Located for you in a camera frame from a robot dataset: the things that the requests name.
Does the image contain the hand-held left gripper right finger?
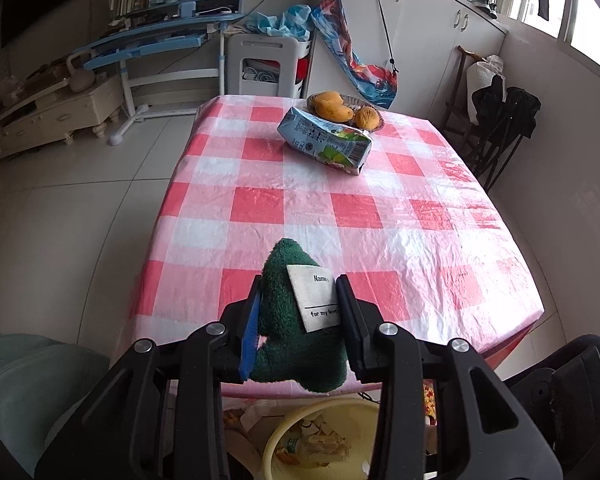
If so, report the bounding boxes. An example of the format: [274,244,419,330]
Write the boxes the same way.
[334,273,563,480]

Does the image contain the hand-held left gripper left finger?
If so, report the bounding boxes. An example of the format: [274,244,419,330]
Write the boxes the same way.
[32,275,263,480]

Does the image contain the green plush toy with tag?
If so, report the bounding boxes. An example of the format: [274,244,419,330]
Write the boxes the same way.
[250,238,350,393]

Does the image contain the yellow plastic basin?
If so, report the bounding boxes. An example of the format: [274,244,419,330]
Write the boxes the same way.
[262,399,387,480]

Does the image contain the red white snack wrapper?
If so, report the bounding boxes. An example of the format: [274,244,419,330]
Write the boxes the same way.
[421,379,438,425]

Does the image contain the clear plastic bottle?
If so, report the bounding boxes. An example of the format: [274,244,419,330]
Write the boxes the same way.
[280,432,353,466]

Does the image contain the crumpled white tissue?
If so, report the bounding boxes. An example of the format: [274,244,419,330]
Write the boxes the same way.
[240,402,281,431]

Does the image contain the pink checked tablecloth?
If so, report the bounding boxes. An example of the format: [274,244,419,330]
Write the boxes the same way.
[109,94,545,401]

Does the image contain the blue green milk carton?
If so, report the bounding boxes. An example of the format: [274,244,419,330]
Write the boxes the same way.
[277,106,373,176]

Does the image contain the woven fruit basket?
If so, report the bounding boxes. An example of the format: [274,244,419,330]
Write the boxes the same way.
[306,93,385,132]

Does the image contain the pale green chair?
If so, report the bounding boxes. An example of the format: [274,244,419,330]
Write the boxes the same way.
[0,335,112,478]

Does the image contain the black office chair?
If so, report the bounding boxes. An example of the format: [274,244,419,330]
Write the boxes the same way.
[507,334,600,480]

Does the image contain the dark wooden chair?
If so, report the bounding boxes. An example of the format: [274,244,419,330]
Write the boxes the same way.
[445,45,483,148]

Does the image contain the folding chair with clothes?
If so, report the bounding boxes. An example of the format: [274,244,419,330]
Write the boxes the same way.
[472,77,543,191]

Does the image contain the white bag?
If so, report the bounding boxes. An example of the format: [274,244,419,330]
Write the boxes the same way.
[467,55,506,126]

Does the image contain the colourful printed bag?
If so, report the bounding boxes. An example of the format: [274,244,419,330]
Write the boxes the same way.
[310,0,400,110]

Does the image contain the white plastic stool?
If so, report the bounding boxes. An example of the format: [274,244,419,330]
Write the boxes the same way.
[226,34,311,100]

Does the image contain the cream low cabinet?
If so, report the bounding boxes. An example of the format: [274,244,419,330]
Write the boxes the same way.
[0,72,123,161]

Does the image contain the white cabinet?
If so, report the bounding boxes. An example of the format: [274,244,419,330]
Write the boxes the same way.
[307,0,508,121]

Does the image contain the blue plastic bag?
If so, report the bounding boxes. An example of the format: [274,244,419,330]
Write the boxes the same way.
[244,4,313,38]

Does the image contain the blue study desk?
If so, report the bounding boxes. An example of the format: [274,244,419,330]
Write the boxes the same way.
[70,0,243,147]

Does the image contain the window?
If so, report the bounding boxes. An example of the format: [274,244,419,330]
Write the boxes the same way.
[460,0,600,83]

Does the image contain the black drawstring cord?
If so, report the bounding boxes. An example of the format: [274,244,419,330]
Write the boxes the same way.
[337,0,402,77]

